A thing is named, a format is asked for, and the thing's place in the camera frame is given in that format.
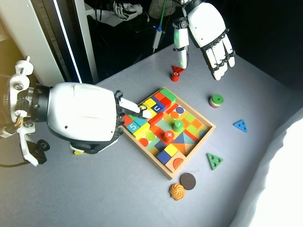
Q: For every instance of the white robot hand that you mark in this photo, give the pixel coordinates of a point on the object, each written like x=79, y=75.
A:
x=206, y=26
x=80, y=113

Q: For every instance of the red cylinder with plus sign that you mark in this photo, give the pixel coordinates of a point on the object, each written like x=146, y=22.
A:
x=168, y=136

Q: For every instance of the green cylinder with minus sign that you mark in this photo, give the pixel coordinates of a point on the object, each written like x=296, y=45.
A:
x=177, y=125

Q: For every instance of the spare white robot hand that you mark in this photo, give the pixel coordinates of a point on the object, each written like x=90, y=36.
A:
x=129, y=10

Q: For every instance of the wooden block tray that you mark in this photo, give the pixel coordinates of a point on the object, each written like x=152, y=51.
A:
x=194, y=150

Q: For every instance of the yellow triangle with holes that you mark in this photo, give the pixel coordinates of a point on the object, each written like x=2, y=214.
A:
x=79, y=153

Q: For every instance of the beige fabric bundle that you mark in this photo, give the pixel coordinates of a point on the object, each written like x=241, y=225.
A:
x=161, y=7

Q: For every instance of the white adapter dongle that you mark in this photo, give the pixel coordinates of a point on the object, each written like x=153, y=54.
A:
x=156, y=40

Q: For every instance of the red cylinder with letter Q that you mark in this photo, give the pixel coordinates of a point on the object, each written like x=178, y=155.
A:
x=175, y=76

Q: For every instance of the stack of coloured rings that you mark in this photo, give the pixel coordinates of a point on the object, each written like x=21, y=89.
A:
x=216, y=100

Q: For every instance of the grey table cloth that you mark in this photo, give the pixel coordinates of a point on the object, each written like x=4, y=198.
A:
x=94, y=194

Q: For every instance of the black panel with light strip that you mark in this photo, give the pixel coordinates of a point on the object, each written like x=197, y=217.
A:
x=68, y=28

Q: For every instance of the plain blue cube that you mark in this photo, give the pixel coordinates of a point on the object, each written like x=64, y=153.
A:
x=163, y=157

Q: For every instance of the plain yellow cube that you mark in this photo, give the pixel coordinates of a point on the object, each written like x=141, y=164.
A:
x=171, y=149

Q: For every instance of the white cabinet panel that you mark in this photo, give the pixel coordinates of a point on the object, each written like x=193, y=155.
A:
x=28, y=28

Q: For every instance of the blue triangle with holes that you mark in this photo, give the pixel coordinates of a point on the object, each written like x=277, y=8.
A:
x=241, y=125

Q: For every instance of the golden swirl cookie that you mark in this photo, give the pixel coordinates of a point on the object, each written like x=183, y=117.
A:
x=177, y=191

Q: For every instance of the round chocolate biscuit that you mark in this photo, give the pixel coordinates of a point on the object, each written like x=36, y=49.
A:
x=187, y=181

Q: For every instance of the green triangle with holes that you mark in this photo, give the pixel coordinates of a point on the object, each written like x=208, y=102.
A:
x=213, y=160

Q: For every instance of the white upright post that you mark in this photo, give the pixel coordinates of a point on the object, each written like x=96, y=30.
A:
x=84, y=35

